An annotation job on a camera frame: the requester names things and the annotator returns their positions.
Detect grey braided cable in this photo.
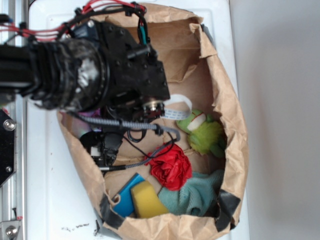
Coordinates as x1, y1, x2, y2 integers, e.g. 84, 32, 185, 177
66, 111, 182, 172

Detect blue plastic block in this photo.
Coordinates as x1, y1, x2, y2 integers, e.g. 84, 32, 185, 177
113, 173, 145, 218

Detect aluminium frame rail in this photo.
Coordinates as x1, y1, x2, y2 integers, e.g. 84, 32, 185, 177
0, 0, 28, 240

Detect black metal bracket plate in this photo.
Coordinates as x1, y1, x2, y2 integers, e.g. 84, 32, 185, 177
0, 109, 17, 187

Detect white flat ribbon cable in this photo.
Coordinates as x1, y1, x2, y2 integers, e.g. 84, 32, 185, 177
159, 94, 193, 120

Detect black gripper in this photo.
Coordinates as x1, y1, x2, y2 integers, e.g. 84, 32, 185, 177
73, 20, 170, 123

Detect red crumpled paper ball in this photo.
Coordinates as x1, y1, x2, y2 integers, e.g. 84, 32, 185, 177
146, 144, 192, 191

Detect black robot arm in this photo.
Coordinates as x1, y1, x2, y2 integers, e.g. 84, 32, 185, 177
0, 20, 170, 121

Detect green plush frog toy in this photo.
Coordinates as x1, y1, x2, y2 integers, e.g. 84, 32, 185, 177
176, 109, 227, 159

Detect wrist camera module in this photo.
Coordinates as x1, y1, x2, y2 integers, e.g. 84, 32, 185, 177
80, 131, 123, 167

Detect brown paper bag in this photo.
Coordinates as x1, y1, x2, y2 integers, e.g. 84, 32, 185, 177
57, 3, 249, 240

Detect yellow sponge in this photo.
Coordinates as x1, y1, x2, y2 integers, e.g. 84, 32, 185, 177
130, 180, 170, 219

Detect red black wire bundle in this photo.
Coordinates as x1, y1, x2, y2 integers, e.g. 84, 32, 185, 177
0, 0, 152, 47

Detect teal cloth towel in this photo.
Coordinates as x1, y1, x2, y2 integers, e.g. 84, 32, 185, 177
158, 169, 225, 217

